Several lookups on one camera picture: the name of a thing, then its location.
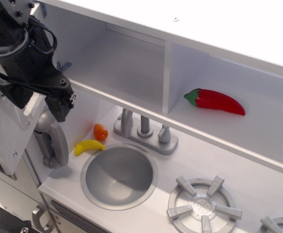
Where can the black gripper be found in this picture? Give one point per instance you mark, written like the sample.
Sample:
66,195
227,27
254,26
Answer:
24,71

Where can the white toy microwave door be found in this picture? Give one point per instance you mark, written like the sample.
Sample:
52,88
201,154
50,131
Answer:
16,127

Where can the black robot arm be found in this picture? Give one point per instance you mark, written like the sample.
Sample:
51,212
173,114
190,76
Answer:
19,28

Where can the yellow toy banana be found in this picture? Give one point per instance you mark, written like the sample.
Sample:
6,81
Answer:
88,145

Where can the orange toy fruit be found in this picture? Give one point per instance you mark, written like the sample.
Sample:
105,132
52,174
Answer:
100,132

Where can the grey round toy sink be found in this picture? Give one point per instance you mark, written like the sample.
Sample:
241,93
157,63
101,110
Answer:
119,178

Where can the grey toy faucet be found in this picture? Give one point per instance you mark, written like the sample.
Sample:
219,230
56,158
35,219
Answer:
141,131

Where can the red toy chili pepper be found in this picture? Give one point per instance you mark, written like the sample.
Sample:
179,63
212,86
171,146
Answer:
208,99

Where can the grey toy stove burner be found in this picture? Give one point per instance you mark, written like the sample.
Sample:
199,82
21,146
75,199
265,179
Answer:
201,205

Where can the white toy kitchen shelf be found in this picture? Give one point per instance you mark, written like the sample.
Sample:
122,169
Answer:
145,55

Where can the grey toy wall phone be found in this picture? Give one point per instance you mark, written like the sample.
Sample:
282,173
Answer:
52,141

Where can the grey oven door handle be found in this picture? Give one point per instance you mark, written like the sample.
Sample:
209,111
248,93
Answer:
42,221

